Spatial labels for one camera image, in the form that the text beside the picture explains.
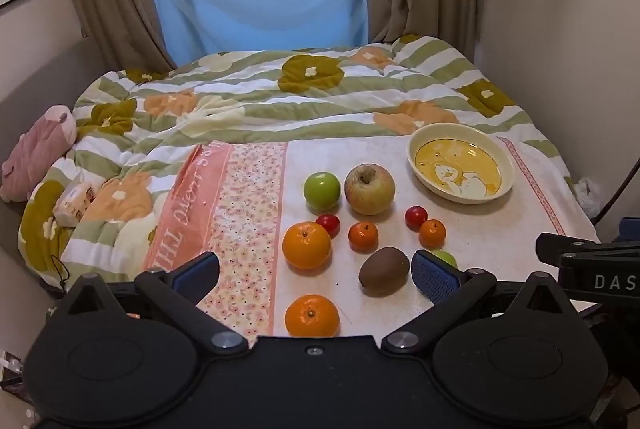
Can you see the large orange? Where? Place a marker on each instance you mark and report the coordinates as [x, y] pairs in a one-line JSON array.
[[311, 315], [306, 245]]

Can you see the brown kiwi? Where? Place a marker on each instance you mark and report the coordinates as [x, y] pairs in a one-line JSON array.
[[384, 270]]

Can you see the large red-yellow apple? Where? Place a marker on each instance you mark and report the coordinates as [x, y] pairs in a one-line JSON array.
[[369, 189]]

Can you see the white plastic bag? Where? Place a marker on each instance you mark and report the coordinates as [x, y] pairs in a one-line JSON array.
[[587, 194]]

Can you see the small tangerine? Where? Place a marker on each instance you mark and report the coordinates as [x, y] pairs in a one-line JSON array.
[[432, 233], [363, 236]]

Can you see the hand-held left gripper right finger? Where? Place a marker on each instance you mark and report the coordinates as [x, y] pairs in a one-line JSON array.
[[434, 280]]

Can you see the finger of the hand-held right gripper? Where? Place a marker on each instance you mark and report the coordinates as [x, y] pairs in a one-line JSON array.
[[565, 245]]

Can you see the grey upholstered bed frame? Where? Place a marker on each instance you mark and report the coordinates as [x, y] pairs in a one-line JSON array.
[[45, 79]]

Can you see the pink plush toy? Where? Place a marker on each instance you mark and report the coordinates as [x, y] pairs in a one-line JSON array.
[[35, 149]]

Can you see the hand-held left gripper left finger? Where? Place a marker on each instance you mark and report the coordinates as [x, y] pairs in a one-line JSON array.
[[197, 275]]

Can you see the tissue pack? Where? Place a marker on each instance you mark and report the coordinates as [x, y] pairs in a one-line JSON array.
[[75, 201]]

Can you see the pink floral white mat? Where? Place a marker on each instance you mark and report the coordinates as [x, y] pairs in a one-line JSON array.
[[500, 249]]

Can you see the yellow bear print plate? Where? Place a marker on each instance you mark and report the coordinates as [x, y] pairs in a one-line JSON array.
[[462, 164]]

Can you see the small green fruit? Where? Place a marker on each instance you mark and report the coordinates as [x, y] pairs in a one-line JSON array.
[[446, 257]]

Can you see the floral striped quilt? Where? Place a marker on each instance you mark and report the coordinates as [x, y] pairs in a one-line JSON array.
[[280, 109]]

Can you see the green apple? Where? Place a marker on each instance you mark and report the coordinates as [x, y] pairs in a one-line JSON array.
[[322, 190]]

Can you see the small red tomato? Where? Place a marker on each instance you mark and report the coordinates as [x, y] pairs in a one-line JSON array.
[[328, 225], [416, 217]]

